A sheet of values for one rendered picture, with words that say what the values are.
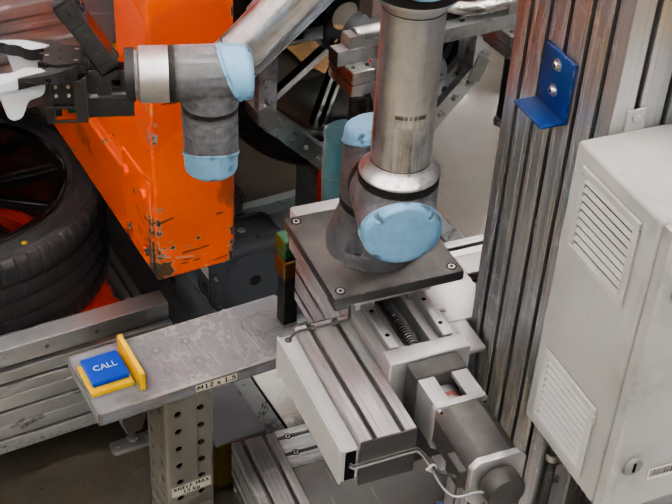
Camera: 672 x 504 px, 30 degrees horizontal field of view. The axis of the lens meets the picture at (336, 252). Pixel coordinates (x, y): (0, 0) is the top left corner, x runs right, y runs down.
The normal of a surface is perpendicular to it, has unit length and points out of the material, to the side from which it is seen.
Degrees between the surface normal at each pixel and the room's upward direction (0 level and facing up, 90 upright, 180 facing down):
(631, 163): 0
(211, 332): 0
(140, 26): 90
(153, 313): 90
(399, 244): 98
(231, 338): 0
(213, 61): 37
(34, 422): 90
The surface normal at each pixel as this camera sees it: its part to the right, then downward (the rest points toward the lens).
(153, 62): 0.12, -0.28
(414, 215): 0.13, 0.71
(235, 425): 0.05, -0.79
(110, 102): 0.14, 0.50
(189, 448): 0.47, 0.55
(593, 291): -0.93, 0.19
